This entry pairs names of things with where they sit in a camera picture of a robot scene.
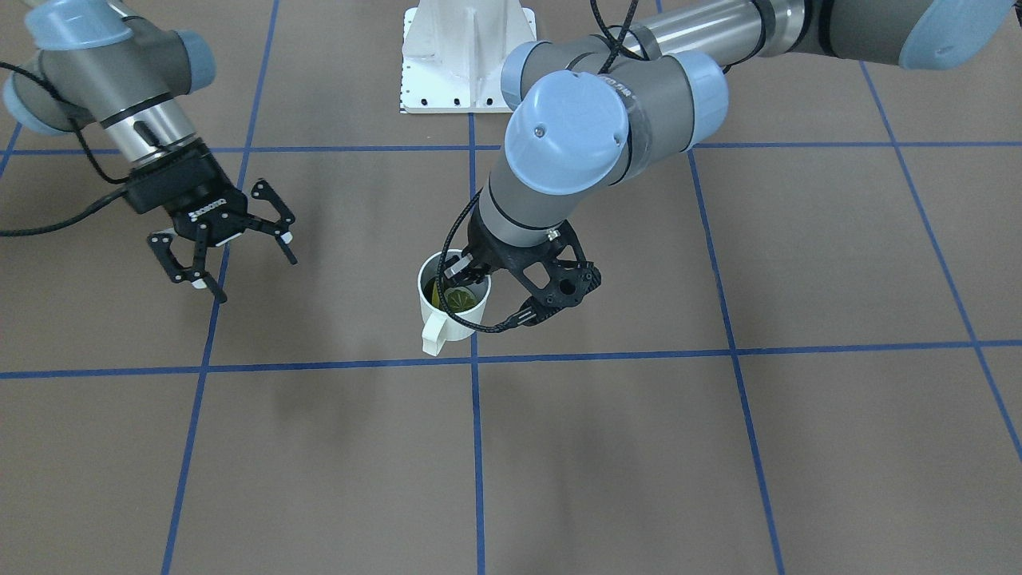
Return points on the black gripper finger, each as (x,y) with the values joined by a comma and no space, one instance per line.
(196,273)
(279,228)
(462,269)

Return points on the white ceramic mug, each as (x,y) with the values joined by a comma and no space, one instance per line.
(438,327)

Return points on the lemon slice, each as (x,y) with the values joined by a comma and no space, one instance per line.
(458,299)

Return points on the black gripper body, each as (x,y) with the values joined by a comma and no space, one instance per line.
(489,251)
(189,192)

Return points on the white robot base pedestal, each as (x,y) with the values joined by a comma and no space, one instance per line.
(453,52)

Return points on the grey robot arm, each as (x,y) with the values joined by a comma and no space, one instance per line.
(99,62)
(593,113)

